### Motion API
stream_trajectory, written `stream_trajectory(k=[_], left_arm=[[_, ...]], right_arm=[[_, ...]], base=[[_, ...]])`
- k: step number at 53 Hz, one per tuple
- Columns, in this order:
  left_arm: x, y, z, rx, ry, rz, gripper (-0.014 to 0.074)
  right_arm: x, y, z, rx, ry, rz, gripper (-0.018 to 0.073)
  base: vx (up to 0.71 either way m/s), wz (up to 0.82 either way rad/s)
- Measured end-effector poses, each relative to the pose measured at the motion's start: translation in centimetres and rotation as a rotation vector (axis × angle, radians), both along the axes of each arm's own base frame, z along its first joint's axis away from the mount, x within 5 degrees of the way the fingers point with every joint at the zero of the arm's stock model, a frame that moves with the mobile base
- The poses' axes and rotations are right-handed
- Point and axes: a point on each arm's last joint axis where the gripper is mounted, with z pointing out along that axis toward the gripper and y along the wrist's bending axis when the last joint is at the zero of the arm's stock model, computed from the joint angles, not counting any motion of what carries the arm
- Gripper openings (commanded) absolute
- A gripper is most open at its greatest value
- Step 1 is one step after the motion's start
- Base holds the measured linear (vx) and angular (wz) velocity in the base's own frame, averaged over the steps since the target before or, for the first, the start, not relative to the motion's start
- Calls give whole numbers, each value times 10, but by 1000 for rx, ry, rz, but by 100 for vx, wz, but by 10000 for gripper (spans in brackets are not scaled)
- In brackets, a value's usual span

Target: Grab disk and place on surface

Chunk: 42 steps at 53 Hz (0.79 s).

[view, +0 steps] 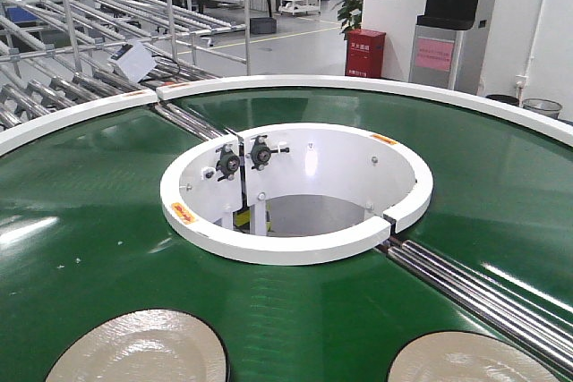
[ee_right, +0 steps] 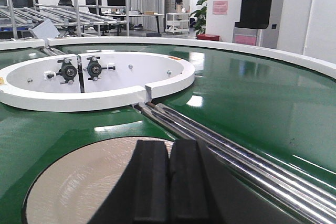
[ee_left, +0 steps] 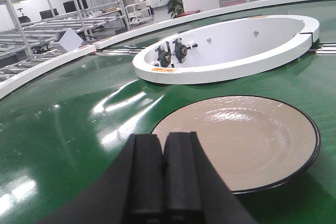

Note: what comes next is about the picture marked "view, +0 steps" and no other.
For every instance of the white outer conveyor rim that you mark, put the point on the white outer conveyor rim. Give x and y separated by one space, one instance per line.
22 134

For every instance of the green rotary conveyor belt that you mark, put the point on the green rotary conveyor belt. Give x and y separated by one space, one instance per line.
84 239

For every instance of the metal mesh waste bin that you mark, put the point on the metal mesh waste bin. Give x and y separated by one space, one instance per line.
542 106

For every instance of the steel conveyor rollers right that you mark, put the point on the steel conveyor rollers right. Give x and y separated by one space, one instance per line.
544 334

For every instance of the red fire extinguisher box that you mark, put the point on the red fire extinguisher box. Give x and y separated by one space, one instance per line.
364 55

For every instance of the beige plate black rim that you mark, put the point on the beige plate black rim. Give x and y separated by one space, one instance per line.
462 356
146 345

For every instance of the white control box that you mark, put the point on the white control box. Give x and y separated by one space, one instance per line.
132 61

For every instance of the black water dispenser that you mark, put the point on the black water dispenser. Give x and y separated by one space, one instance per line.
438 41

